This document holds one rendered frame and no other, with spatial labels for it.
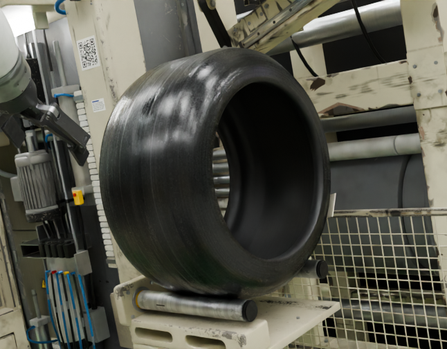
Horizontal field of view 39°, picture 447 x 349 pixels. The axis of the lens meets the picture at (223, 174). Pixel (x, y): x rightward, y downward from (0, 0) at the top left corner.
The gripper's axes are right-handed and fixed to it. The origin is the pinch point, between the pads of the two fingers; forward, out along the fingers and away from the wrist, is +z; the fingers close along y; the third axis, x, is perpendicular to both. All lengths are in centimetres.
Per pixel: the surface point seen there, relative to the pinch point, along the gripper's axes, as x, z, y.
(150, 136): 10.6, 6.3, 14.5
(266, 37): 63, 36, 20
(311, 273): 8, 49, 48
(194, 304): -10.8, 37.1, 27.0
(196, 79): 24.6, 4.3, 19.1
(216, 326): -14, 37, 33
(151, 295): -10.2, 44.9, 14.6
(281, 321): -5, 51, 45
